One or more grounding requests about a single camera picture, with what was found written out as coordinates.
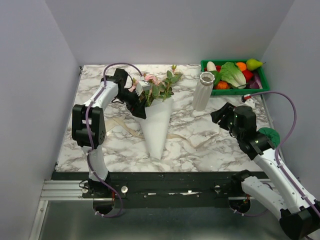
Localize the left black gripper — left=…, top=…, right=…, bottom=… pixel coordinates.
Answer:
left=115, top=87, right=147, bottom=120

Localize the white wrapping paper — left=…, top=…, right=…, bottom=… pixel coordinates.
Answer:
left=138, top=97, right=174, bottom=160

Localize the pink flower bouquet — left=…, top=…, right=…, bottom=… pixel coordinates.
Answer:
left=128, top=64, right=183, bottom=107

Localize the cream ribbon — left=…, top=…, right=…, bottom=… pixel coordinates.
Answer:
left=104, top=115, right=218, bottom=149

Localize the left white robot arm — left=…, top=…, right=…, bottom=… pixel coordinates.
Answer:
left=71, top=68, right=147, bottom=198

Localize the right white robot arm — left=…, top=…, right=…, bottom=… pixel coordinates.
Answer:
left=210, top=102, right=320, bottom=240

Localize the white ribbed vase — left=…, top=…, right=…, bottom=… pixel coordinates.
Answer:
left=192, top=71, right=215, bottom=111

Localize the orange toy pumpkin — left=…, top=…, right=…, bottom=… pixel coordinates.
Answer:
left=214, top=80, right=230, bottom=90

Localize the green toy cabbage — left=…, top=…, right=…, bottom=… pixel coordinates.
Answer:
left=219, top=62, right=247, bottom=89

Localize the purple toy eggplant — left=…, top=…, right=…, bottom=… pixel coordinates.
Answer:
left=248, top=74, right=263, bottom=90

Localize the red toy pepper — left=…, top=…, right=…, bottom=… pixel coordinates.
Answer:
left=242, top=69, right=254, bottom=83

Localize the white toy radish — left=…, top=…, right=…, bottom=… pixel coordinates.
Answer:
left=206, top=61, right=217, bottom=72

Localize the green plastic tray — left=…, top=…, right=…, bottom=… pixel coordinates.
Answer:
left=200, top=59, right=270, bottom=96

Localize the green tape roll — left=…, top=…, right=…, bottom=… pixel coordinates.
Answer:
left=258, top=127, right=281, bottom=148

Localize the orange toy fruit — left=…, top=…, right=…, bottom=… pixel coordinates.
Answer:
left=236, top=62, right=247, bottom=72

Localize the green toy pear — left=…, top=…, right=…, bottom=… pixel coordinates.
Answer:
left=246, top=58, right=265, bottom=71

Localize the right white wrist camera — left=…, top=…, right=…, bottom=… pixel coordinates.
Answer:
left=241, top=94, right=255, bottom=109

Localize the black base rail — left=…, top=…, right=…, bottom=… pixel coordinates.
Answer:
left=51, top=171, right=271, bottom=210

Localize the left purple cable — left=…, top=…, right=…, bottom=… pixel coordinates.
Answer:
left=84, top=62, right=147, bottom=218

